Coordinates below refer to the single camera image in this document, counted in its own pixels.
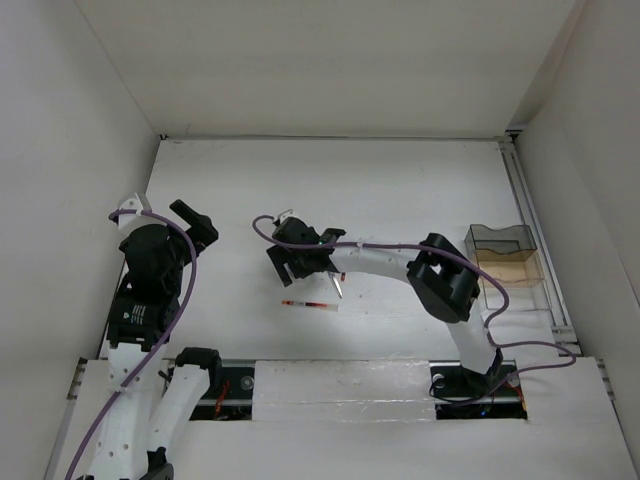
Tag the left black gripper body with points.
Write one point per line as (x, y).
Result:
(201, 236)

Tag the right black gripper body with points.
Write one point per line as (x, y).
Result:
(296, 260)

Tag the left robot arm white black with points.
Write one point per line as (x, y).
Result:
(136, 432)

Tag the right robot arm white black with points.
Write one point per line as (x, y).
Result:
(444, 281)

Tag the orange red pen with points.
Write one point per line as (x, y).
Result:
(312, 305)

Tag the grey transparent container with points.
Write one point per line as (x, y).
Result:
(509, 240)

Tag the black handled scissors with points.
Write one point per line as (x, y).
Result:
(336, 284)

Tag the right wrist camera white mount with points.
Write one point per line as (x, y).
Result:
(280, 218)

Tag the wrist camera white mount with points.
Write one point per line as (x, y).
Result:
(280, 218)
(130, 217)

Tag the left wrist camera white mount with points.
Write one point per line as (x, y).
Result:
(130, 217)

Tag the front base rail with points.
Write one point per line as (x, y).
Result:
(365, 391)

